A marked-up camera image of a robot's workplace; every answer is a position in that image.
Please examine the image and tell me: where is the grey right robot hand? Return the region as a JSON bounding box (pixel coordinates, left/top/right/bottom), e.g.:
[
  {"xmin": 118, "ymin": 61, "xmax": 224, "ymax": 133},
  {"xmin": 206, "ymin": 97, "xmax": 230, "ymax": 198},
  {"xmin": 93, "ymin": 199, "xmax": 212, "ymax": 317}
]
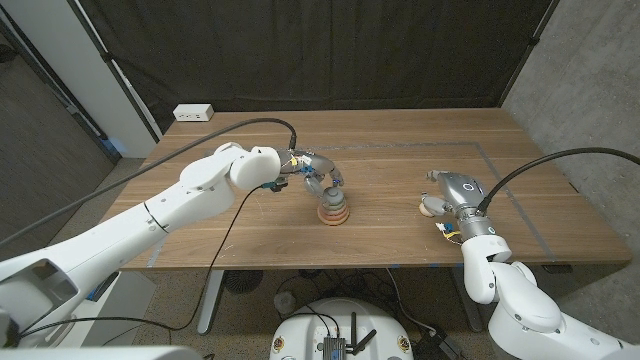
[{"xmin": 422, "ymin": 169, "xmax": 499, "ymax": 242}]

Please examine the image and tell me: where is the white power strip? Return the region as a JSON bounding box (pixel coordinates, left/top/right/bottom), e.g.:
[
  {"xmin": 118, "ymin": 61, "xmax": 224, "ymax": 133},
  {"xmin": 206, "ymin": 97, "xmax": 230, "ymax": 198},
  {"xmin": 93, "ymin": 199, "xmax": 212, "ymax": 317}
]
[{"xmin": 172, "ymin": 103, "xmax": 215, "ymax": 123}]

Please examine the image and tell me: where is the white pedal platform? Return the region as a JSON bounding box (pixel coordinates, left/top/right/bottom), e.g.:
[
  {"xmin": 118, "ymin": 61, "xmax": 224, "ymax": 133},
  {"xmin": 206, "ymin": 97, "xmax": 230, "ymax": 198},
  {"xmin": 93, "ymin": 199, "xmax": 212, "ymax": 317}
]
[{"xmin": 59, "ymin": 271, "xmax": 157, "ymax": 349}]

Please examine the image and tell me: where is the thin black left cable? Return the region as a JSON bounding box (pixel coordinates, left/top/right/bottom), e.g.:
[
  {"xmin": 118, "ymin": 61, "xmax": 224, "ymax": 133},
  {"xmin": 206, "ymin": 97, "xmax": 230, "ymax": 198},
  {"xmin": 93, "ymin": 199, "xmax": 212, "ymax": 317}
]
[{"xmin": 17, "ymin": 185, "xmax": 264, "ymax": 339}]

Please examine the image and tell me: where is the white round floor object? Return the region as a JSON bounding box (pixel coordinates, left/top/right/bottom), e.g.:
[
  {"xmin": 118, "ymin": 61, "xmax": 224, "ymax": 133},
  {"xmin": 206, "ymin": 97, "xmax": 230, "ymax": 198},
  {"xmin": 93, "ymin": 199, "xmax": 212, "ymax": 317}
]
[{"xmin": 273, "ymin": 291, "xmax": 298, "ymax": 316}]

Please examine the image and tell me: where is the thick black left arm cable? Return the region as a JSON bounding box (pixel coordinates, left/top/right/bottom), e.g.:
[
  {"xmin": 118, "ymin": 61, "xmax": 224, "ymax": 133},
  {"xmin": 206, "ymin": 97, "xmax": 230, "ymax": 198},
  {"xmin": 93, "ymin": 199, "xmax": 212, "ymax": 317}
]
[{"xmin": 0, "ymin": 117, "xmax": 298, "ymax": 249}]

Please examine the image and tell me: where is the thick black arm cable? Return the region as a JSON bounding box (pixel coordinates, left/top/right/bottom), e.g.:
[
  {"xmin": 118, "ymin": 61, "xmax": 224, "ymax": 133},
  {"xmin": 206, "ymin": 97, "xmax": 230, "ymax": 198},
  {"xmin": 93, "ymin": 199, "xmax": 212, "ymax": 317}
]
[
  {"xmin": 477, "ymin": 146, "xmax": 640, "ymax": 215},
  {"xmin": 0, "ymin": 117, "xmax": 298, "ymax": 249}
]

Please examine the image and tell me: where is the black radio module with antennas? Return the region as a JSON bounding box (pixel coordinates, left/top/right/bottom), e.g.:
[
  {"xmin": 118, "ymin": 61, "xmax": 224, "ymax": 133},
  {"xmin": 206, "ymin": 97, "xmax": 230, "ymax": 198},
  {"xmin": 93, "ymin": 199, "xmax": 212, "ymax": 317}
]
[{"xmin": 322, "ymin": 312, "xmax": 379, "ymax": 360}]

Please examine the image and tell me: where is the white table leg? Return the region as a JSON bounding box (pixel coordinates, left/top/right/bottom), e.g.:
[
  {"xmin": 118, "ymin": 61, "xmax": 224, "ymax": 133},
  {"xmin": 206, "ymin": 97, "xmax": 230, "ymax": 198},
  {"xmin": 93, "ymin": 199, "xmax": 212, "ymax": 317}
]
[{"xmin": 197, "ymin": 269, "xmax": 226, "ymax": 335}]

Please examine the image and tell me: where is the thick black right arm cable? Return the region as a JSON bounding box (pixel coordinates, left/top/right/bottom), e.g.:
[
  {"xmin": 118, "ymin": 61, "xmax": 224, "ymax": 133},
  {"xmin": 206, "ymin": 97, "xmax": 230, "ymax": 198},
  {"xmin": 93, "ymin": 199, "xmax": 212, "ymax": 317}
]
[{"xmin": 477, "ymin": 146, "xmax": 640, "ymax": 215}]

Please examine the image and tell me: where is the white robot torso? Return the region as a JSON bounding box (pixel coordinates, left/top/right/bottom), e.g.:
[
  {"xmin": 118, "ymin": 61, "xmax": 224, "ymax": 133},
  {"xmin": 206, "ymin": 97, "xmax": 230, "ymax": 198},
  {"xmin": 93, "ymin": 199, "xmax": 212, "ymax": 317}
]
[{"xmin": 269, "ymin": 298, "xmax": 415, "ymax": 360}]

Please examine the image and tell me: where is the black power adapter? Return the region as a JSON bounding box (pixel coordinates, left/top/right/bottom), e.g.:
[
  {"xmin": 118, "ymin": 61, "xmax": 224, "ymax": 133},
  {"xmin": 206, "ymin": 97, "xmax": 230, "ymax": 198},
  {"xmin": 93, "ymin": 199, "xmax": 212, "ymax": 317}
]
[{"xmin": 413, "ymin": 327, "xmax": 464, "ymax": 360}]

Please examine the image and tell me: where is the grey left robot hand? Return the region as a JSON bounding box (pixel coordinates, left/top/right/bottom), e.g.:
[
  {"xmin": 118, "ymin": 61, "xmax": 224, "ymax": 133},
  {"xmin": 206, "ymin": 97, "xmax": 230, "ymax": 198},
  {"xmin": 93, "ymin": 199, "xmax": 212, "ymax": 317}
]
[{"xmin": 277, "ymin": 148, "xmax": 345, "ymax": 200}]

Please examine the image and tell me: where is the dark table leg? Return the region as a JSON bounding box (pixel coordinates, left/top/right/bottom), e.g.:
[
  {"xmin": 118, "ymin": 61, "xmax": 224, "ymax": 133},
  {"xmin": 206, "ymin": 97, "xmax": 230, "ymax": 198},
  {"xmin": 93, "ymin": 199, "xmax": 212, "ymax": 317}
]
[{"xmin": 451, "ymin": 267, "xmax": 484, "ymax": 334}]

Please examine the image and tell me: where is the black backdrop cloth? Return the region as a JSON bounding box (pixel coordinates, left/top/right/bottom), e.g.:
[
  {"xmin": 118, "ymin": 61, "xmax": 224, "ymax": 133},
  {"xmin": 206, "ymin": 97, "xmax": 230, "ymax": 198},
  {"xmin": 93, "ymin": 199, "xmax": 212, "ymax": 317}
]
[{"xmin": 77, "ymin": 0, "xmax": 556, "ymax": 134}]

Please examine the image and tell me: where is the black backdrop stand pole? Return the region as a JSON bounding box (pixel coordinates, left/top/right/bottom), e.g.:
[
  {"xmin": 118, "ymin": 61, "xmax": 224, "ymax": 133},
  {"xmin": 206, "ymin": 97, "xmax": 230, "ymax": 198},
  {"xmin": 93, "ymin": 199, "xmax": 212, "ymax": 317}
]
[
  {"xmin": 66, "ymin": 0, "xmax": 165, "ymax": 141},
  {"xmin": 496, "ymin": 0, "xmax": 561, "ymax": 109}
]

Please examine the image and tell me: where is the black round floor fan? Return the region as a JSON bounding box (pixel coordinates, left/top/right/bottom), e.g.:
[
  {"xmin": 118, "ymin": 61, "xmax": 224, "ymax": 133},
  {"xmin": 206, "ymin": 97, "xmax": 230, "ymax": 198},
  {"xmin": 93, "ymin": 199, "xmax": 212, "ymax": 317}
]
[{"xmin": 223, "ymin": 269, "xmax": 265, "ymax": 295}]

